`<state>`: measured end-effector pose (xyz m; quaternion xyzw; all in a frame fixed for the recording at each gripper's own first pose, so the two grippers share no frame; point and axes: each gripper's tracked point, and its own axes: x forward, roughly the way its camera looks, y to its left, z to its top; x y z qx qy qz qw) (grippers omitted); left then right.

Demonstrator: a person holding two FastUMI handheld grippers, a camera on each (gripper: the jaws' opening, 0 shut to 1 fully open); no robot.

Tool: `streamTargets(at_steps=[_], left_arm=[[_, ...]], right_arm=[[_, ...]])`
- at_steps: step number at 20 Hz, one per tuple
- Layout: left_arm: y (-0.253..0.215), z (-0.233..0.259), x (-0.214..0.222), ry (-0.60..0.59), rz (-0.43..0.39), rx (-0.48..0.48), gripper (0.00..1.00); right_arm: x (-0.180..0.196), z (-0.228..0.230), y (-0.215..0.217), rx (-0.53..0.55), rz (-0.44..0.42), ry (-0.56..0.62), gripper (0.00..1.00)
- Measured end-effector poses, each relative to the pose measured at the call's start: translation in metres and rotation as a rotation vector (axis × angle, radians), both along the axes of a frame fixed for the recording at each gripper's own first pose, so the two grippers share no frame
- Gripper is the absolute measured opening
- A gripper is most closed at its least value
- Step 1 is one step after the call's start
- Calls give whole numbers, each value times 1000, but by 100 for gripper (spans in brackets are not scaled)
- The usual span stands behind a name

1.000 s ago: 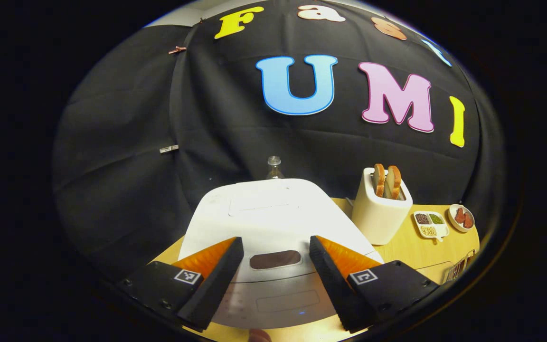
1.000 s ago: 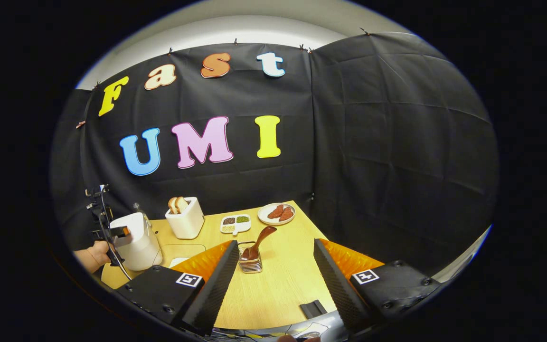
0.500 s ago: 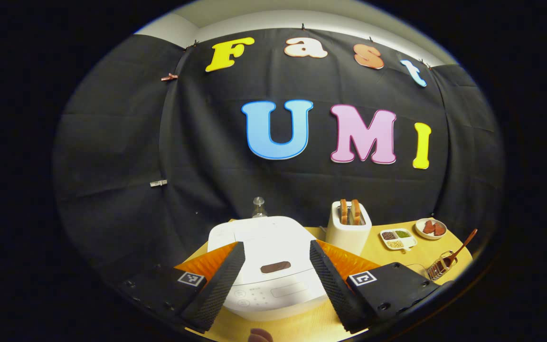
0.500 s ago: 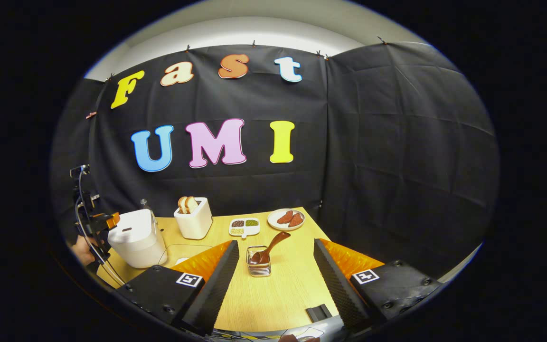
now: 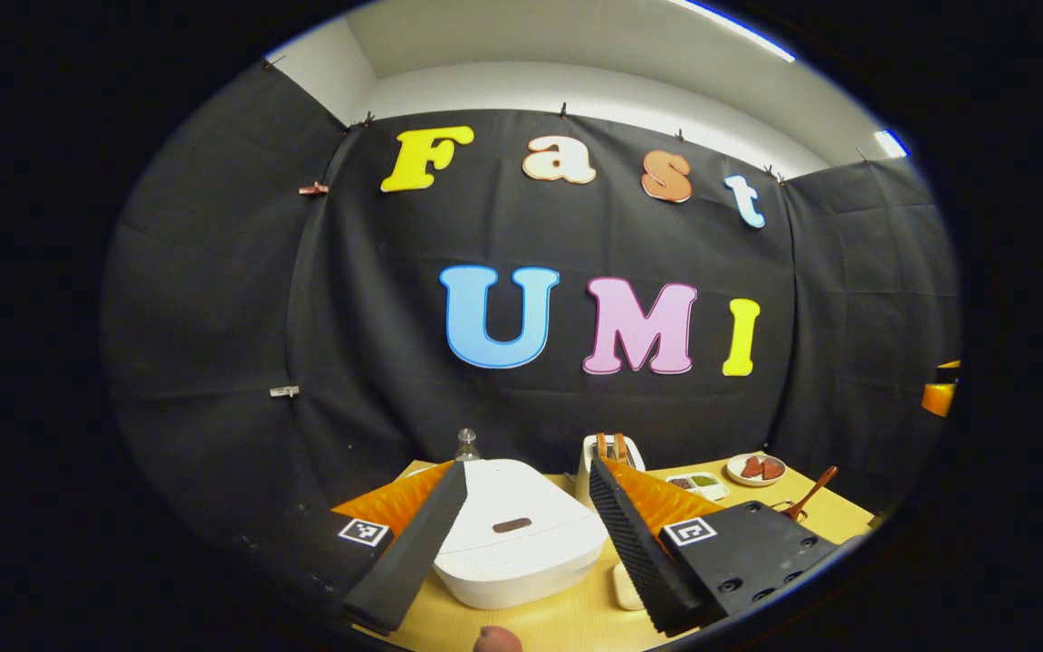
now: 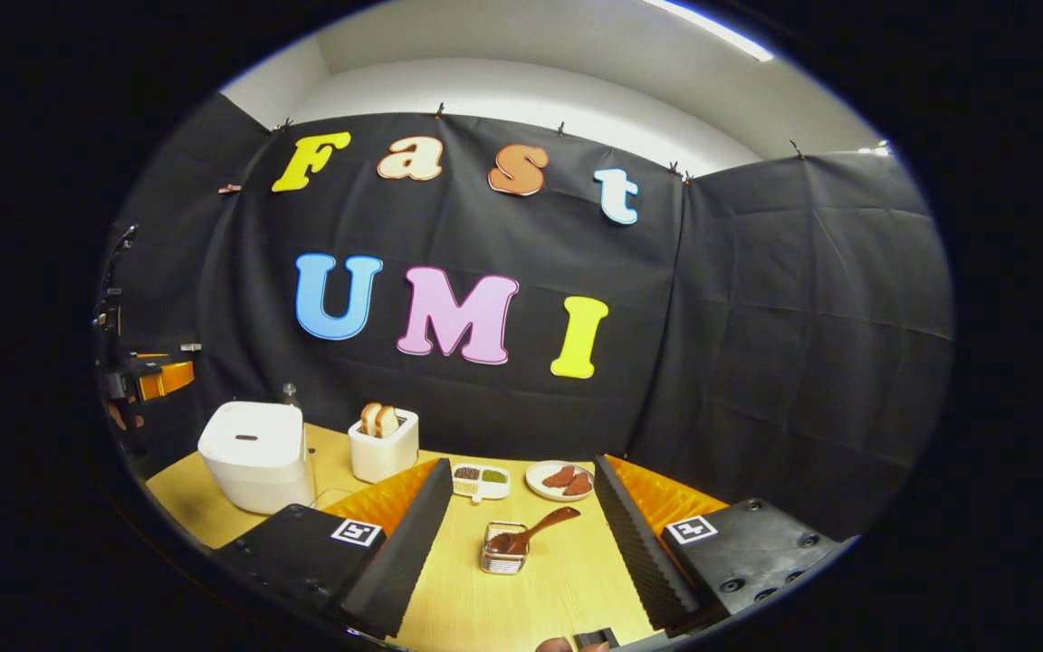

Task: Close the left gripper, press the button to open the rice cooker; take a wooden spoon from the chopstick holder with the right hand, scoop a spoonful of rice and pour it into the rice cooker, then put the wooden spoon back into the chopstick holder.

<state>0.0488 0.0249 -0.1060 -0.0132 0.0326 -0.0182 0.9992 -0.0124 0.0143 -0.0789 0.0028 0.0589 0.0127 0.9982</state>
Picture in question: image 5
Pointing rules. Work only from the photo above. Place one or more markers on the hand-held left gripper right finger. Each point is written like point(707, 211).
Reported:
point(630, 552)

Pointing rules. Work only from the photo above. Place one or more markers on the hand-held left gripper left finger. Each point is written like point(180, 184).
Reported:
point(417, 543)

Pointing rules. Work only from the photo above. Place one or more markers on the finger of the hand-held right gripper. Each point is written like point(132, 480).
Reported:
point(938, 398)

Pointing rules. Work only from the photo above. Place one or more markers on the white rice cooker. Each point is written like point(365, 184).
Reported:
point(521, 561)

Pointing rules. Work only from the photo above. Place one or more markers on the brown wooden spoon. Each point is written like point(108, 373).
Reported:
point(816, 493)

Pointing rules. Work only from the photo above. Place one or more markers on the clear glass dish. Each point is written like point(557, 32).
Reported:
point(616, 605)

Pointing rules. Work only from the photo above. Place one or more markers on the white toaster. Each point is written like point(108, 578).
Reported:
point(587, 480)

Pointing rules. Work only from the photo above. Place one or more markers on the white divided bean dish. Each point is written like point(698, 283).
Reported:
point(721, 494)

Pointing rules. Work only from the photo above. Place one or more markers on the clear plastic bottle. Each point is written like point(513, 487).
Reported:
point(468, 448)

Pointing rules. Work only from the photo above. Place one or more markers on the white round plate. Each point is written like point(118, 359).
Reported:
point(734, 478)

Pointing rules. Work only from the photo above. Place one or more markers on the red meat slice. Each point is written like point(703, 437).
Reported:
point(751, 467)
point(772, 469)

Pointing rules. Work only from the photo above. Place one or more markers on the silver clip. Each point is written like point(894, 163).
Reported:
point(284, 391)

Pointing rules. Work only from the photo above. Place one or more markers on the small ceiling light panel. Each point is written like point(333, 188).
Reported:
point(891, 143)

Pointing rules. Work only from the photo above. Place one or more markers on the pink clip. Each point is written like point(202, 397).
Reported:
point(313, 188)

